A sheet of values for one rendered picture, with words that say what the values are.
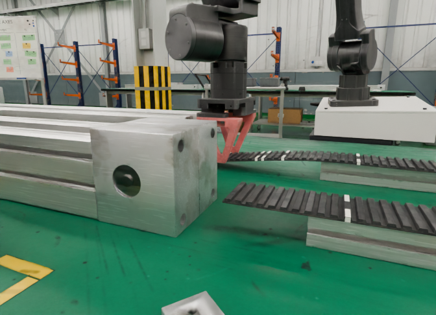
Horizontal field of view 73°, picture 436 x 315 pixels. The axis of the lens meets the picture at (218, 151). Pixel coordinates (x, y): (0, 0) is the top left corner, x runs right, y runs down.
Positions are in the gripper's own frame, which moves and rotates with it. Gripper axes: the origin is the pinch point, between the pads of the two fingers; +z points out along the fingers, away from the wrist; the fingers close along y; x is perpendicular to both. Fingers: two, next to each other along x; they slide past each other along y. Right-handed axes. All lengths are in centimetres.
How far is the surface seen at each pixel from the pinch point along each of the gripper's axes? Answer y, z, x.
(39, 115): 4.8, -5.5, -36.7
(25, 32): -315, -92, -463
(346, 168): 1.8, 0.0, 18.1
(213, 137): 14.9, -5.5, 3.7
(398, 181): 1.9, 1.2, 24.5
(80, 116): 4.8, -5.5, -26.3
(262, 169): -0.3, 2.2, 5.8
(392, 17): -732, -149, 110
